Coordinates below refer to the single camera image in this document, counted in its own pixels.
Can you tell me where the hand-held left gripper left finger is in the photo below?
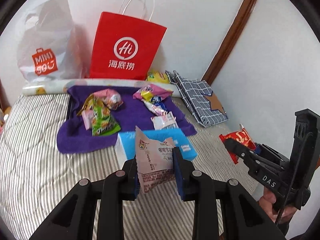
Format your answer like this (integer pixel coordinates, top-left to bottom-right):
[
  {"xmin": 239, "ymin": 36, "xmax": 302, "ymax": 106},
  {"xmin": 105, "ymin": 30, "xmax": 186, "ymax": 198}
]
[{"xmin": 29, "ymin": 152, "xmax": 139, "ymax": 240}]

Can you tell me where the red paper shopping bag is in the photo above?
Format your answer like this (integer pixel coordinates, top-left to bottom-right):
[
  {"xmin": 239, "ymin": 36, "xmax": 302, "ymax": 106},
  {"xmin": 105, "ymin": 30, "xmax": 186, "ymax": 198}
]
[{"xmin": 89, "ymin": 0, "xmax": 167, "ymax": 80}]

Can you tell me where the light pink snack pouch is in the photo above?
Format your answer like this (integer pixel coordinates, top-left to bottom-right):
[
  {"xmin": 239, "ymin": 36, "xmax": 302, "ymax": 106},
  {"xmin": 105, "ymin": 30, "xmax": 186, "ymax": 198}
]
[{"xmin": 82, "ymin": 110, "xmax": 94, "ymax": 130}]

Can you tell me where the long pink white snack packet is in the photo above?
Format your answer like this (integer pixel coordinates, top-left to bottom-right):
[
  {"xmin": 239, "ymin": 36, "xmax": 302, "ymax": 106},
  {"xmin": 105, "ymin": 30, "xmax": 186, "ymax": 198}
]
[{"xmin": 144, "ymin": 101, "xmax": 168, "ymax": 117}]

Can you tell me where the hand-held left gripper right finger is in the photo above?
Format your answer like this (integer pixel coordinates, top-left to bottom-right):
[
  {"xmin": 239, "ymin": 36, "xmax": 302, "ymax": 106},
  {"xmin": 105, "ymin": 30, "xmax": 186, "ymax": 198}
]
[{"xmin": 173, "ymin": 147, "xmax": 287, "ymax": 240}]

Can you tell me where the small yellow snack packet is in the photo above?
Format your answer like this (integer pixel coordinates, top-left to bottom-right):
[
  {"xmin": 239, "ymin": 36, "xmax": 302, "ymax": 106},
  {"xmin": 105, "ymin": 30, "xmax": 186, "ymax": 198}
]
[{"xmin": 140, "ymin": 91, "xmax": 154, "ymax": 103}]

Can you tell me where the magenta snack packet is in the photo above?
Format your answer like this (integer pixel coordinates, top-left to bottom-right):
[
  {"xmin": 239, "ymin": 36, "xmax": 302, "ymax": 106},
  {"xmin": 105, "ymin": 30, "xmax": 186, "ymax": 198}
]
[{"xmin": 132, "ymin": 84, "xmax": 173, "ymax": 103}]

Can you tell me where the rolled fruit print mat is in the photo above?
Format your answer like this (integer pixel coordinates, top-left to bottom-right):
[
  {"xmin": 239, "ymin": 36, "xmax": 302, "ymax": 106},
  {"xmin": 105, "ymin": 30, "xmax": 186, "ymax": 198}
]
[{"xmin": 22, "ymin": 78, "xmax": 175, "ymax": 96}]

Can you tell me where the striped mattress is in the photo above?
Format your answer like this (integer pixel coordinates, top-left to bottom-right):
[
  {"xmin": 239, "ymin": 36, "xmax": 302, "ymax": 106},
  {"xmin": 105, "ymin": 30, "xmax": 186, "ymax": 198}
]
[{"xmin": 0, "ymin": 94, "xmax": 259, "ymax": 240}]

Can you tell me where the yellow snack bag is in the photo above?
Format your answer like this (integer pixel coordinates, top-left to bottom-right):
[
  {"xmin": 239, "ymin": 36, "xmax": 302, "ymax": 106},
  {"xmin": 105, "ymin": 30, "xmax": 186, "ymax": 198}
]
[{"xmin": 146, "ymin": 71, "xmax": 171, "ymax": 83}]

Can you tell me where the pink silver snack packet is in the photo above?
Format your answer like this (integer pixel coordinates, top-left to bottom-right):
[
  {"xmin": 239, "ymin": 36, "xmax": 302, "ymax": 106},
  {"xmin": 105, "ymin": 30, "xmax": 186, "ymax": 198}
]
[{"xmin": 93, "ymin": 89, "xmax": 123, "ymax": 111}]

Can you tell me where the purple towel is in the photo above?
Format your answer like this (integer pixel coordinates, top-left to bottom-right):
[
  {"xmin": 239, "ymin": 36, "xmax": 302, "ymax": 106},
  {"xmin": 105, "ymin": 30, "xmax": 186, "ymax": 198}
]
[{"xmin": 57, "ymin": 85, "xmax": 197, "ymax": 154}]

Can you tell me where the folded blue checked cloth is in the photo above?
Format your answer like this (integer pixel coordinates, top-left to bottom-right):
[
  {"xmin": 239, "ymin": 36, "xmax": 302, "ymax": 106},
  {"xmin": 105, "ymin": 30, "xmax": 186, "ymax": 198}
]
[{"xmin": 165, "ymin": 70, "xmax": 229, "ymax": 128}]

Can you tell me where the blue tissue pack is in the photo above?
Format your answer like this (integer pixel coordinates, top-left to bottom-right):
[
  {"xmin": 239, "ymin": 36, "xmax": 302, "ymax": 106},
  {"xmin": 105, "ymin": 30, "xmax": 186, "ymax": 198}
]
[{"xmin": 115, "ymin": 129, "xmax": 198, "ymax": 162}]

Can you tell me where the pale pastry snack packet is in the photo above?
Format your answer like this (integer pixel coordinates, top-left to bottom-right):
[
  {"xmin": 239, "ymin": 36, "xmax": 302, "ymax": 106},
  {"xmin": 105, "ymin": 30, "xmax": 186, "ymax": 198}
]
[{"xmin": 134, "ymin": 126, "xmax": 177, "ymax": 193}]

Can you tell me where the brown wooden door frame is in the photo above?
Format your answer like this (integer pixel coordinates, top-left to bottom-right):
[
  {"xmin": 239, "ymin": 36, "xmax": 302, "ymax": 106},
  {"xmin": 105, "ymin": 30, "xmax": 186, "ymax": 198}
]
[{"xmin": 201, "ymin": 0, "xmax": 265, "ymax": 85}]

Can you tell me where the grey plastic shopping bag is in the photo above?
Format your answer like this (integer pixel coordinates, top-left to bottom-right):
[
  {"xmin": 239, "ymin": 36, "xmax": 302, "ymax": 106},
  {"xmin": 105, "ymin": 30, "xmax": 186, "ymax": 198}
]
[{"xmin": 17, "ymin": 0, "xmax": 87, "ymax": 83}]

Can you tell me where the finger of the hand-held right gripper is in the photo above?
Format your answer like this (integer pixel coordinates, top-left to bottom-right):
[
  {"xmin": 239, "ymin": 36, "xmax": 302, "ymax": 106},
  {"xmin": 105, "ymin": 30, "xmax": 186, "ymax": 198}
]
[
  {"xmin": 255, "ymin": 142, "xmax": 284, "ymax": 165},
  {"xmin": 224, "ymin": 138, "xmax": 253, "ymax": 167}
]

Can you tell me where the person's right hand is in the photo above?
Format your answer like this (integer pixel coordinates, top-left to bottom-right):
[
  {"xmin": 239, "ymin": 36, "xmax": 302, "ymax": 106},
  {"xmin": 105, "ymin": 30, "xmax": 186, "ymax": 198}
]
[{"xmin": 259, "ymin": 187, "xmax": 297, "ymax": 224}]

